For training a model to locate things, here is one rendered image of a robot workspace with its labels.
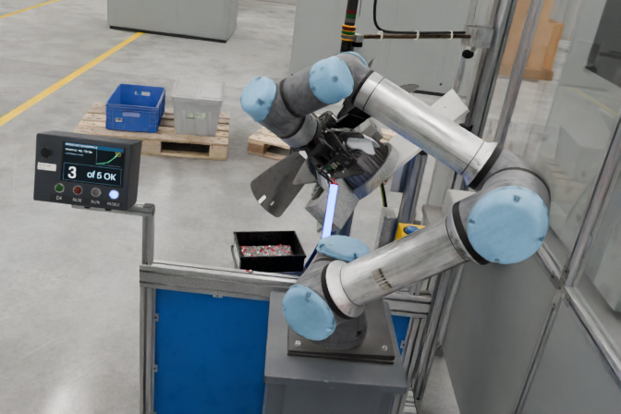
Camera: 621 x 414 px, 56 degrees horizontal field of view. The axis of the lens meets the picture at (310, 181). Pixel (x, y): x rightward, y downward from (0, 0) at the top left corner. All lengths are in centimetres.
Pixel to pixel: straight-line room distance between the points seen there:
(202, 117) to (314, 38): 295
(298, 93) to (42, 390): 202
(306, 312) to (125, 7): 848
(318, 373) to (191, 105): 370
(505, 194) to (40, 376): 226
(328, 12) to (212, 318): 583
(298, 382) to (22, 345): 189
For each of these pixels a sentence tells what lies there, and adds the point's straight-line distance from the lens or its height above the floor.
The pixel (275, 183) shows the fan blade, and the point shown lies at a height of 100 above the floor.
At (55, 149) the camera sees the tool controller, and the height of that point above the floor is 122.
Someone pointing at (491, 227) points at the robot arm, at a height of 147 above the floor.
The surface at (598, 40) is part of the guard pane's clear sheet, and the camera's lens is 196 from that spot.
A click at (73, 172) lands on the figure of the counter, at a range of 174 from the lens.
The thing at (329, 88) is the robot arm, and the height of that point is 162.
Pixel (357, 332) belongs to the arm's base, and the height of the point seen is 104.
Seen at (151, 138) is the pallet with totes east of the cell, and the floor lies 15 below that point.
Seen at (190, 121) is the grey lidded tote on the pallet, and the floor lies 27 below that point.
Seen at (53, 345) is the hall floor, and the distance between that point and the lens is 297.
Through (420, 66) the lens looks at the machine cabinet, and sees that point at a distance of 763.
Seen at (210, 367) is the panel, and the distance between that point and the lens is 209.
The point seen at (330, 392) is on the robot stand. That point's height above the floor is 96.
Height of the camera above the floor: 188
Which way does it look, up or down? 24 degrees down
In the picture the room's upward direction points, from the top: 8 degrees clockwise
